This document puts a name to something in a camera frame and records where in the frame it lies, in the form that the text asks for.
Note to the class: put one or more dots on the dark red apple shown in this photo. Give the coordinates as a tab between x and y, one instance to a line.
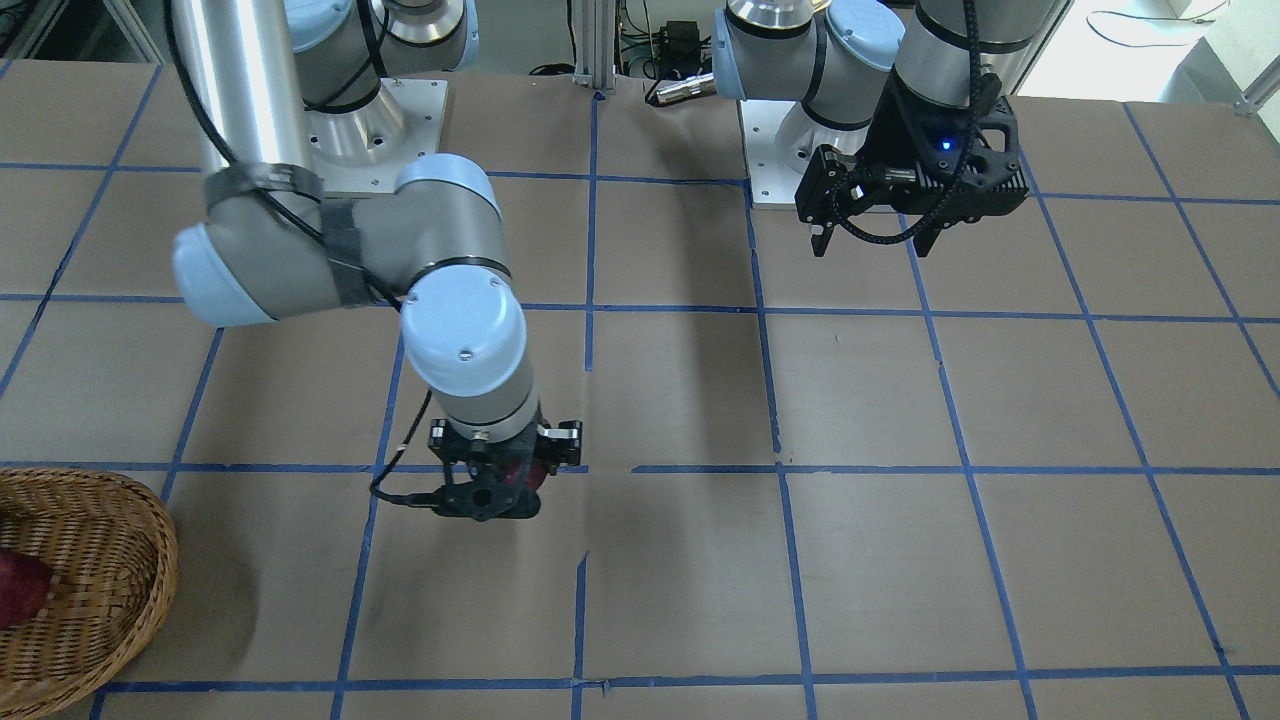
525	475

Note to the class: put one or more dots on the aluminium frame post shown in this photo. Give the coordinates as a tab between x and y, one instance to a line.
594	31

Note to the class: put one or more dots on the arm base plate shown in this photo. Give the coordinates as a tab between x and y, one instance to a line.
778	139

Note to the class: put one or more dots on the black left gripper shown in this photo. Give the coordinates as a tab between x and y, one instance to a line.
897	131

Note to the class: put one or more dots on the woven wicker basket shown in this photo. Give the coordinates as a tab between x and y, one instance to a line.
113	552

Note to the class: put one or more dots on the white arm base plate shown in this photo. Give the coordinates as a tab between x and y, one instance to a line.
362	152

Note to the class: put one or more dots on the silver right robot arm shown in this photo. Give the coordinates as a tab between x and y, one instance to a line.
278	86

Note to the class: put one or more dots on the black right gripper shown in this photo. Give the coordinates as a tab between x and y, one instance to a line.
562	441

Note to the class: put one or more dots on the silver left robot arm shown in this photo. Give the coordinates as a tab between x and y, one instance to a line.
835	58

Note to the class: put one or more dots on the red yellow apple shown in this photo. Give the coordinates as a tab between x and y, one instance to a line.
25	585

